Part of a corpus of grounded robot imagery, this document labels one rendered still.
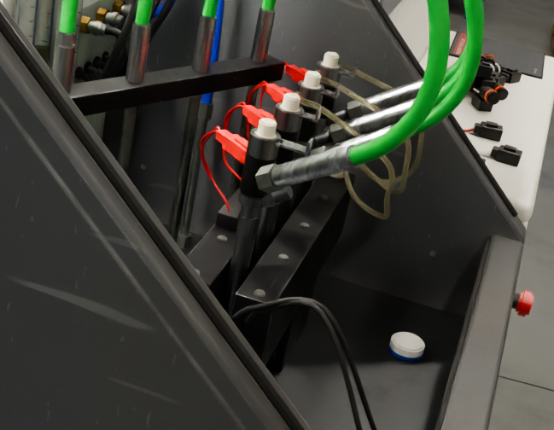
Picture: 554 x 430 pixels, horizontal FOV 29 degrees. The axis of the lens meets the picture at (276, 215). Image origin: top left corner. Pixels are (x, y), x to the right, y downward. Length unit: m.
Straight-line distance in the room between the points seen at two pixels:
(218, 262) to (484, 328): 0.27
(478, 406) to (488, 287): 0.23
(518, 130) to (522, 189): 0.22
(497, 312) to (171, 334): 0.54
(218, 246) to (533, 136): 0.64
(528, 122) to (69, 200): 1.05
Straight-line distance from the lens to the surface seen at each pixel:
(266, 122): 0.95
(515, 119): 1.59
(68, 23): 0.99
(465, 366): 1.01
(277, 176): 0.84
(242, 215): 0.98
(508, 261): 1.23
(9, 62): 0.63
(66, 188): 0.63
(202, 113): 1.26
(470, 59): 0.98
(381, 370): 1.19
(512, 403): 2.77
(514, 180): 1.37
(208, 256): 1.02
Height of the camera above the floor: 1.47
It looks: 26 degrees down
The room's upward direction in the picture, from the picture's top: 12 degrees clockwise
